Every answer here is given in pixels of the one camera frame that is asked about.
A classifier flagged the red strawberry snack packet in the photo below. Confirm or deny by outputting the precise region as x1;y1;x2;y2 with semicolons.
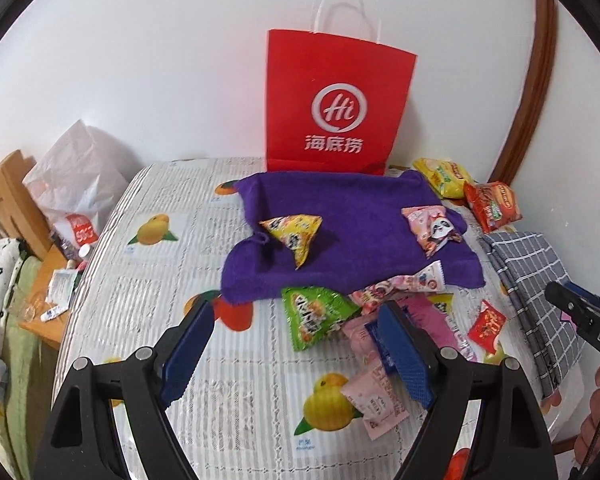
355;286;396;317

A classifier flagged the pale pink snack packet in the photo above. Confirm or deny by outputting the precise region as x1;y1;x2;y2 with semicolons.
341;317;386;367

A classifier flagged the white pink roll-cake packet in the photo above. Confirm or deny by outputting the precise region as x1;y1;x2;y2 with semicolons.
350;260;446;311

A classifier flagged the light pink serrated snack packet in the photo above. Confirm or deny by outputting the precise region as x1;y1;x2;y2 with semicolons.
340;365;411;442

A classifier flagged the fruit print tablecloth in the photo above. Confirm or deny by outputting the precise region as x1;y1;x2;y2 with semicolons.
55;157;581;480

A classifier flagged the green blanket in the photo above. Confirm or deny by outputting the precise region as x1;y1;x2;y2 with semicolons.
0;255;63;480

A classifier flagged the orange-red snack packet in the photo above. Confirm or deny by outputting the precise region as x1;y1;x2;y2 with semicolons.
463;181;524;233

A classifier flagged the small red snack packet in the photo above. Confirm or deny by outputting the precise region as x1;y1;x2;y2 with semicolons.
467;300;507;353

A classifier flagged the white sachet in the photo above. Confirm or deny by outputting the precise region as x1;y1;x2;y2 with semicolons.
47;269;79;306

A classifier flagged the pink panda snack packet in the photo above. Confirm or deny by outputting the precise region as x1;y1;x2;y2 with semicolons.
401;204;465;260

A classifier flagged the purple towel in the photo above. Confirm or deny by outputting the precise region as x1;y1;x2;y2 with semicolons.
220;170;486;307

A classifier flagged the brown door frame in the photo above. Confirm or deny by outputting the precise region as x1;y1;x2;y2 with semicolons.
487;0;559;186

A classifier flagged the white plastic bag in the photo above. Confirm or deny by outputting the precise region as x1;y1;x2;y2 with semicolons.
22;119;131;247

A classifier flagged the yellow triangular snack packet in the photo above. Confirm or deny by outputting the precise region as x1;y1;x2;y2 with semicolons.
258;214;325;271

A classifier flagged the green snack packet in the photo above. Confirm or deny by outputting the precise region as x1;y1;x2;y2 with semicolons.
281;286;361;353

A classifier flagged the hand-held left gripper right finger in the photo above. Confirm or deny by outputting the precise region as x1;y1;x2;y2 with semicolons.
377;300;554;480

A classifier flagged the red paper bag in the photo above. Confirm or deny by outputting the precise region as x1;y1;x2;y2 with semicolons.
265;0;420;177

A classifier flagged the magenta snack packet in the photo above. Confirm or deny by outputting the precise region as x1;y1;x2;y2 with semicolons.
397;294;478;363

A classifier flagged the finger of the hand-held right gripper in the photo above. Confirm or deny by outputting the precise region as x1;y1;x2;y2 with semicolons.
545;281;598;333
562;281;600;313

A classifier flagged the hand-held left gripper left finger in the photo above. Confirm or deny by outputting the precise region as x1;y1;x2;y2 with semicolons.
32;296;216;480

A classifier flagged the grey checked cloth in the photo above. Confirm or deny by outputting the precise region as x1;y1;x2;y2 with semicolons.
477;230;586;401

